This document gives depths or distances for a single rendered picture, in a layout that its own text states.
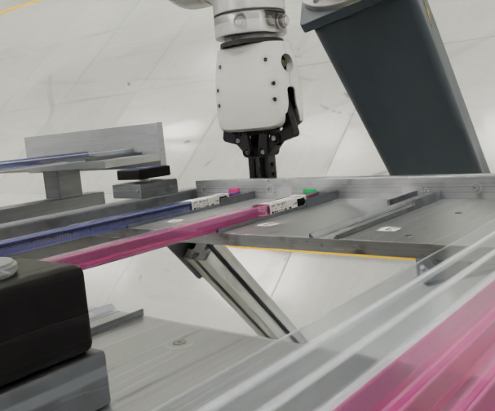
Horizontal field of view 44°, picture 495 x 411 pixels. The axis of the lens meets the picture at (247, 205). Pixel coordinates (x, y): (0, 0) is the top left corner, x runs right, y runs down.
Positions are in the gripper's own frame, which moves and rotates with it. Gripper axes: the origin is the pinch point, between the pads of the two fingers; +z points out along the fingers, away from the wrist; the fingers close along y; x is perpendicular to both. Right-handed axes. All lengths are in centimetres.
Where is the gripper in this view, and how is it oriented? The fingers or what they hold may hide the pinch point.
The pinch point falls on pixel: (262, 173)
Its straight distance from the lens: 74.3
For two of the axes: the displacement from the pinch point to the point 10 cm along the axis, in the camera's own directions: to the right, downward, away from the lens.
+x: -6.2, 1.6, -7.7
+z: 0.9, 9.9, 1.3
